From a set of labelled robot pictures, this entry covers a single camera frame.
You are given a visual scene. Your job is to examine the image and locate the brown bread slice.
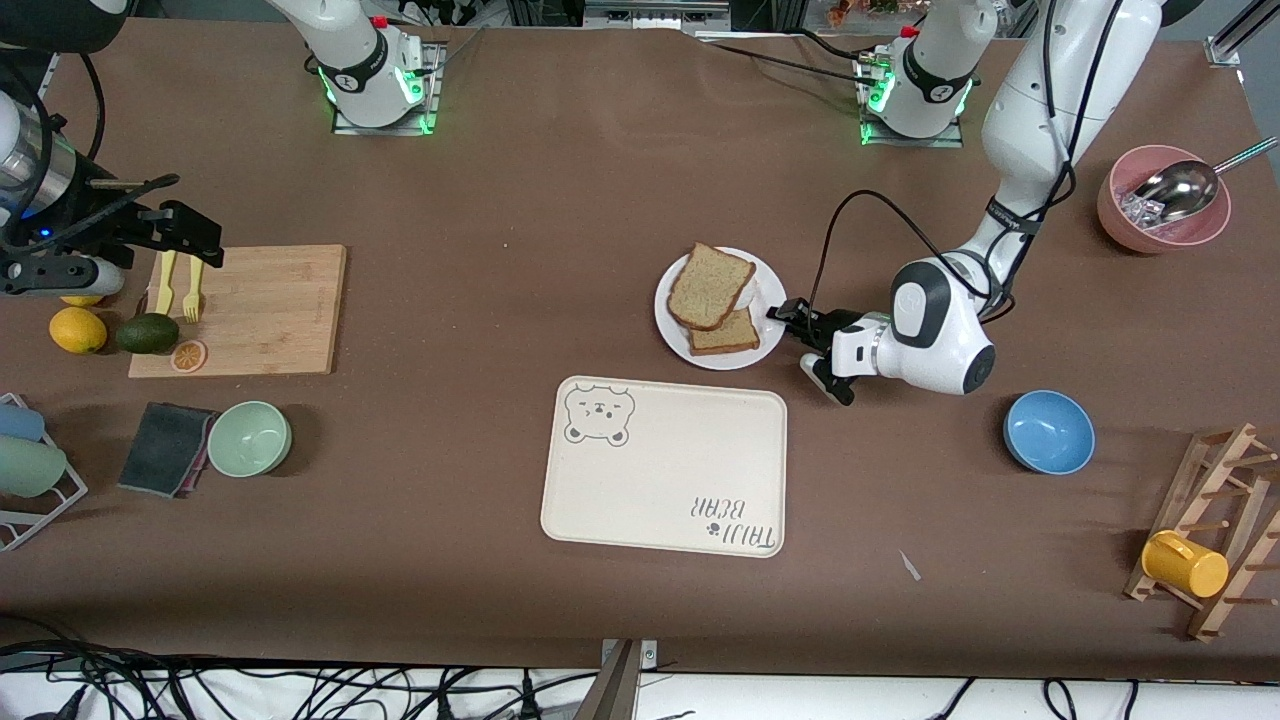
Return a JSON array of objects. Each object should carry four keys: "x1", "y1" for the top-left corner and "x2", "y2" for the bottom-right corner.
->
[
  {"x1": 667, "y1": 242, "x2": 758, "y2": 332},
  {"x1": 686, "y1": 306, "x2": 762, "y2": 357}
]

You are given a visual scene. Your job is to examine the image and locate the white round plate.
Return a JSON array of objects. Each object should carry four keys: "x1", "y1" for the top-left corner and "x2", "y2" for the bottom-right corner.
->
[{"x1": 654, "y1": 246, "x2": 789, "y2": 372}]

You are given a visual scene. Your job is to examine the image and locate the dark green avocado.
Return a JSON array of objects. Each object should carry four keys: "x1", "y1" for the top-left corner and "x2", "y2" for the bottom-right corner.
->
[{"x1": 115, "y1": 312, "x2": 182, "y2": 355}]

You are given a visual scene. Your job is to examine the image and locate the bamboo cutting board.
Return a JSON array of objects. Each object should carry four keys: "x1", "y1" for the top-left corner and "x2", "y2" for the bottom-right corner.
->
[{"x1": 128, "y1": 243, "x2": 348, "y2": 378}]

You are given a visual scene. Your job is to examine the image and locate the blue cup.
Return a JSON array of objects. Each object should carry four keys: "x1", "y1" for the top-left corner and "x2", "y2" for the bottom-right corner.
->
[{"x1": 0, "y1": 402, "x2": 47, "y2": 444}]

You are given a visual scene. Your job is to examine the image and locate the cream bear print tray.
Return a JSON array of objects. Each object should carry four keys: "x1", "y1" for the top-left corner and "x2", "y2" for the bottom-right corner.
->
[{"x1": 540, "y1": 376, "x2": 788, "y2": 559}]

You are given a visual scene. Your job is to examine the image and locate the blue bowl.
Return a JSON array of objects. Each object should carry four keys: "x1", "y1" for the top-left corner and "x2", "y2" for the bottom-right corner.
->
[{"x1": 1003, "y1": 390, "x2": 1096, "y2": 475}]

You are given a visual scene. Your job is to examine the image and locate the pale green bowl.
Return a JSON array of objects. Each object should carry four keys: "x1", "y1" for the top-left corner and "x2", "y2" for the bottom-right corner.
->
[{"x1": 207, "y1": 401, "x2": 293, "y2": 478}]

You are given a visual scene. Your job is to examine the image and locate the dark grey folded cloth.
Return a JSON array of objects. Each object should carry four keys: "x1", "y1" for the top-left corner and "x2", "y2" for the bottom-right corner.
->
[{"x1": 117, "y1": 401, "x2": 219, "y2": 499}]

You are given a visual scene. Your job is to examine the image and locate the pale green cup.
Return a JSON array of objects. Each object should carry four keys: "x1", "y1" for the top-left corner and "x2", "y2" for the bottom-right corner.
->
[{"x1": 0, "y1": 436, "x2": 68, "y2": 499}]

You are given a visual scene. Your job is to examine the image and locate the clear ice cubes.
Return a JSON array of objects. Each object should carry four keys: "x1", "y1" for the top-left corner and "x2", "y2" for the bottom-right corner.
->
[{"x1": 1118, "y1": 185, "x2": 1166, "y2": 229}]

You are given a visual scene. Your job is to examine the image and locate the grey equipment box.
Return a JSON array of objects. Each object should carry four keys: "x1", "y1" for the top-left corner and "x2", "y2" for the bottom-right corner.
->
[{"x1": 583, "y1": 0, "x2": 731, "y2": 29}]

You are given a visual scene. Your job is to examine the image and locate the metal scoop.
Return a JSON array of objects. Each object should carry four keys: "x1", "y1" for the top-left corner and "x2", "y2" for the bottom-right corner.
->
[{"x1": 1133, "y1": 136, "x2": 1279, "y2": 226}]

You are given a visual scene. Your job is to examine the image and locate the wooden mug rack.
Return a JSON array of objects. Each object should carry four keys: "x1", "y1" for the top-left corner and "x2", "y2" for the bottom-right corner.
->
[{"x1": 1123, "y1": 422, "x2": 1280, "y2": 643}]

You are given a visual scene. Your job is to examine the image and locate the pink bowl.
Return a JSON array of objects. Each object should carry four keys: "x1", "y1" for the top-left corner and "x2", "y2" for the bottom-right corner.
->
[{"x1": 1097, "y1": 145, "x2": 1232, "y2": 255}]

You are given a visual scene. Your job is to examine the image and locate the yellow mug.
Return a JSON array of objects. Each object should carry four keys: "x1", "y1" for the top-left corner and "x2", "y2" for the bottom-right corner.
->
[{"x1": 1141, "y1": 530, "x2": 1230, "y2": 599}]

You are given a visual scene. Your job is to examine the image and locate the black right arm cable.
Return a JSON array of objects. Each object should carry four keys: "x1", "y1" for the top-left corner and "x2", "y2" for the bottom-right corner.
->
[{"x1": 0, "y1": 50, "x2": 181, "y2": 251}]

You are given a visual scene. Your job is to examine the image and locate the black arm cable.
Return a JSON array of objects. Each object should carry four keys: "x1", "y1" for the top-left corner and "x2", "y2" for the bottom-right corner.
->
[
  {"x1": 0, "y1": 50, "x2": 181, "y2": 251},
  {"x1": 805, "y1": 0, "x2": 1111, "y2": 321}
]

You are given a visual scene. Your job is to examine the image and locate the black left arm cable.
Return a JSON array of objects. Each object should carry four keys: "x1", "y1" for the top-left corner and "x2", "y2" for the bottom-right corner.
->
[{"x1": 805, "y1": 0, "x2": 1111, "y2": 321}]

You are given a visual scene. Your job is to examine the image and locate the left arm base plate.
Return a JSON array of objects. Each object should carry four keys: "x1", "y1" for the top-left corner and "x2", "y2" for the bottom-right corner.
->
[{"x1": 855, "y1": 55, "x2": 966, "y2": 149}]

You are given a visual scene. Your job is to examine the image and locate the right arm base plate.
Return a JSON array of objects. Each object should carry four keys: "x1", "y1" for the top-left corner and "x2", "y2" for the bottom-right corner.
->
[{"x1": 333, "y1": 40, "x2": 446, "y2": 136}]

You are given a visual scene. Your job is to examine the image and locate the black cable on table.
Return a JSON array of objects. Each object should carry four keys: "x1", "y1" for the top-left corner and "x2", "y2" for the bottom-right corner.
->
[{"x1": 700, "y1": 38, "x2": 871, "y2": 86}]

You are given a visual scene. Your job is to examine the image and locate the white wire rack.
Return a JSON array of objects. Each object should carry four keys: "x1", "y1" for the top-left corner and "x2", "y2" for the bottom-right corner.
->
[{"x1": 0, "y1": 393, "x2": 89, "y2": 553}]

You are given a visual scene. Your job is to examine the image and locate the metal table bracket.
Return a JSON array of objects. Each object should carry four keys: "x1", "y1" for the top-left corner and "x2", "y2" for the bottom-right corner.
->
[{"x1": 572, "y1": 638, "x2": 659, "y2": 720}]

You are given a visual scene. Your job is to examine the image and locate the black cable tangle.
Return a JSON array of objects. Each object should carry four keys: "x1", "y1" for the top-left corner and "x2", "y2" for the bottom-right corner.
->
[{"x1": 0, "y1": 640, "x2": 601, "y2": 720}]

